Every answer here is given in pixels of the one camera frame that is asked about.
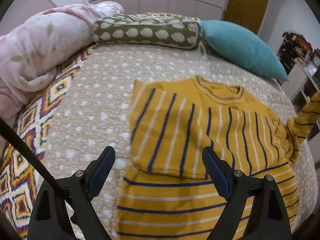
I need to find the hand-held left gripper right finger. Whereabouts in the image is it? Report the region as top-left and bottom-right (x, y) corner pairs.
(202, 146), (292, 240)

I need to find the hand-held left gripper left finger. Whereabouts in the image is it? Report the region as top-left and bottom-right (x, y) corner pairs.
(29, 146), (117, 240)

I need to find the yellow striped sweater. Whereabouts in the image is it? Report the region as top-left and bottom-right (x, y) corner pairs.
(116, 75), (320, 240)

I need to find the geometric patterned blanket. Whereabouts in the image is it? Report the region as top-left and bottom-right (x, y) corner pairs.
(0, 47), (93, 238)

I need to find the beige dotted quilt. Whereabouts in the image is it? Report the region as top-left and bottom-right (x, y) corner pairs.
(25, 12), (316, 240)

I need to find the white shelf unit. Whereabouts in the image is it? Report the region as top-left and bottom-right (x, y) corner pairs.
(287, 62), (320, 140)

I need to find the teal cushion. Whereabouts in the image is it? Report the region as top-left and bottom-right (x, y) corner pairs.
(199, 20), (290, 82)

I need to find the pink floral blanket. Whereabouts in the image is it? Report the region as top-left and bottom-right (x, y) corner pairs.
(0, 1), (125, 128)

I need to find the olive spotted bolster pillow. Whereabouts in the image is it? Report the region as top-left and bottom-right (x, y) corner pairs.
(93, 14), (203, 50)

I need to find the pile of colourful clutter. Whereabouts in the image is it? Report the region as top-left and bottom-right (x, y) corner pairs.
(276, 30), (314, 68)

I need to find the wooden door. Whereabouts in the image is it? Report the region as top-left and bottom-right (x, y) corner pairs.
(223, 0), (272, 34)

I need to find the pink rounded headboard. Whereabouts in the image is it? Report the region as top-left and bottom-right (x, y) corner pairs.
(0, 0), (58, 28)

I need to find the black cable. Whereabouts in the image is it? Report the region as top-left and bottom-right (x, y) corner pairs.
(0, 117), (75, 207)

